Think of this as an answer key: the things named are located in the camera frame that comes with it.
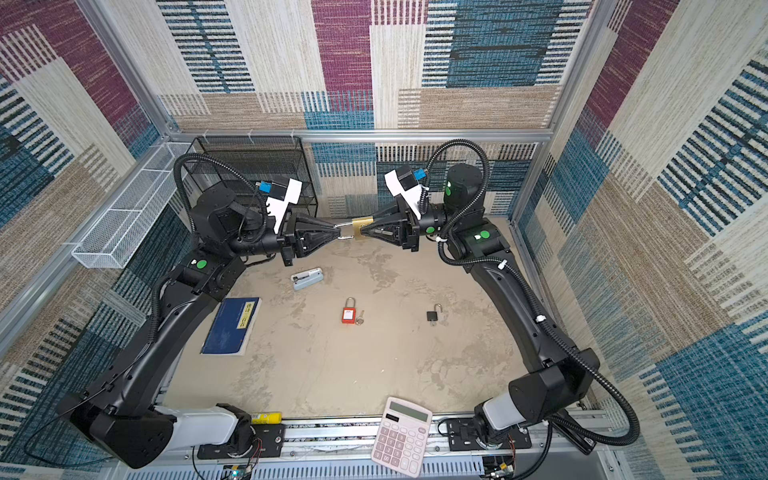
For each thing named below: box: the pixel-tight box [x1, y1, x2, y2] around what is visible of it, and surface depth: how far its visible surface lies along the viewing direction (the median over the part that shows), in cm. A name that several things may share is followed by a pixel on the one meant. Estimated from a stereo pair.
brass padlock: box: [333, 216, 374, 240], surface depth 55 cm
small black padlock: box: [426, 303, 443, 321], surface depth 96 cm
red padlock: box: [342, 297, 357, 324], surface depth 96 cm
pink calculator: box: [370, 397, 433, 478], surface depth 74 cm
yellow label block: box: [251, 412, 283, 424], surface depth 77 cm
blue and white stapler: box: [291, 268, 324, 291], surface depth 104 cm
